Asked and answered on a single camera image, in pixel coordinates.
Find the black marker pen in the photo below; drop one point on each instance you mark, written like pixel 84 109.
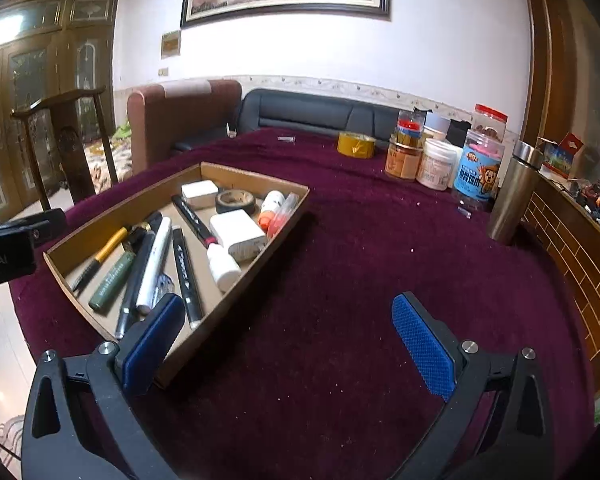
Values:
pixel 127 315
pixel 187 279

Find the yellow tape roll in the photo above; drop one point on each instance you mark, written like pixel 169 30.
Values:
pixel 356 145

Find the wooden glass door cabinet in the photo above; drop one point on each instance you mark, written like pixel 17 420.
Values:
pixel 47 47

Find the grey white stick pen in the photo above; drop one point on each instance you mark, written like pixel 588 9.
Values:
pixel 145 296

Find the blue labelled snack jar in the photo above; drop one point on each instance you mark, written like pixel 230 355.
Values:
pixel 477 173

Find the white paper roll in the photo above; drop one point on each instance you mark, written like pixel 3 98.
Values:
pixel 224 269

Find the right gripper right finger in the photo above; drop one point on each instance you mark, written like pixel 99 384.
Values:
pixel 430 343

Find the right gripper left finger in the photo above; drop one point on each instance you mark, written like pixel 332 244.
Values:
pixel 146 344

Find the clear packet with red item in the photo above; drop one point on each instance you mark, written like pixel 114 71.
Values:
pixel 282 215

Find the black tape roll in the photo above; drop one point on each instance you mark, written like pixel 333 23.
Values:
pixel 233 199

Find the white eraser block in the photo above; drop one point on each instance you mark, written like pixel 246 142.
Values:
pixel 199 194

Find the black leather sofa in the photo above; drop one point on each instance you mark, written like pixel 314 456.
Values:
pixel 325 115

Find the red-lidded clear jar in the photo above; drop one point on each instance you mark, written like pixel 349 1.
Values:
pixel 489 122

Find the dark wooden chair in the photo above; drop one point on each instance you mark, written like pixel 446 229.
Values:
pixel 66 133

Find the brown armchair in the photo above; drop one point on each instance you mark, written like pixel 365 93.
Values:
pixel 180 120

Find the orange labelled jar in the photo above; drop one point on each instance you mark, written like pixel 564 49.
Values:
pixel 402 160

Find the clear ballpoint pen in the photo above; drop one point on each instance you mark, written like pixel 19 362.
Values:
pixel 164 285

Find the green cylindrical lighter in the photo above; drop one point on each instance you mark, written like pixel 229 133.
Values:
pixel 112 283

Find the black red-tipped marker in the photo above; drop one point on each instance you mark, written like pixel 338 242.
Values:
pixel 195 223

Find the maroon table cloth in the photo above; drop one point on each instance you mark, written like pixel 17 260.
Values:
pixel 305 377

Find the white orange-capped glue bottle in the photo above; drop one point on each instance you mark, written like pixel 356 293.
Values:
pixel 269 208

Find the black box behind jars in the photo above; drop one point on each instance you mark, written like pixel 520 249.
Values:
pixel 457 132

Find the steel thermos bottle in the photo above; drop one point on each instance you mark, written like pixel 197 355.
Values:
pixel 523 173

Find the white plastic tub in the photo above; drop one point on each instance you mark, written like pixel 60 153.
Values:
pixel 436 167

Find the white power adapter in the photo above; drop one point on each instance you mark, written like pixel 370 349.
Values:
pixel 239 234

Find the gold black pen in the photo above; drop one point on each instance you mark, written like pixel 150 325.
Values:
pixel 96 262

